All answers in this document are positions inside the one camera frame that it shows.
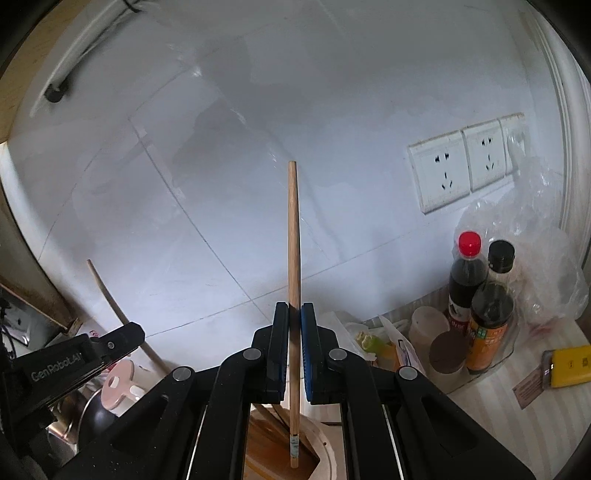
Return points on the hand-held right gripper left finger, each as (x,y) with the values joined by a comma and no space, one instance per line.
(281,332)

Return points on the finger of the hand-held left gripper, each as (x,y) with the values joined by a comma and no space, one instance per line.
(120,341)

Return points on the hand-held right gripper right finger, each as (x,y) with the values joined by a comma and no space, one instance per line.
(308,341)

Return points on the white chopstick holder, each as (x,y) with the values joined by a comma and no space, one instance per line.
(325,443)

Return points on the white plastic bag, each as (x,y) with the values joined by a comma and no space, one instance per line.
(341,325)

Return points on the green vegetable piece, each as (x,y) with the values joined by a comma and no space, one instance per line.
(371,343)

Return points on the black pot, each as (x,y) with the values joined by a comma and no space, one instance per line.
(97,417)

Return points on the orange packet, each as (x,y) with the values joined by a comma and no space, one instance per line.
(388,355)

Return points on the white plastic cup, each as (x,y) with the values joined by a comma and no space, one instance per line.
(427,323)

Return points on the brown lid jar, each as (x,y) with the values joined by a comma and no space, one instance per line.
(448,355)

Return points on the red cap dark bottle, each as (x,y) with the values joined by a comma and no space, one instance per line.
(466,281)

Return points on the black cap dark bottle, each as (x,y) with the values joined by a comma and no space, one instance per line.
(491,314)

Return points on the striped tablecloth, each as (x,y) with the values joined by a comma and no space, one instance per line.
(508,438)

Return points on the brown card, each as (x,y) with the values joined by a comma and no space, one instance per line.
(531,390)

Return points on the clear plastic bag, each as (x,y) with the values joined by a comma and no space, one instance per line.
(545,258)

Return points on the yellow power bank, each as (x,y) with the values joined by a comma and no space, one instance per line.
(572,364)

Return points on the white wall socket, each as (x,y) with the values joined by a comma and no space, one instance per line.
(487,154)
(438,173)

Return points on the white wall switch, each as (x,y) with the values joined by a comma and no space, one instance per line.
(515,143)

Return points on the white door frame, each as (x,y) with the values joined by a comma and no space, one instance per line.
(565,115)

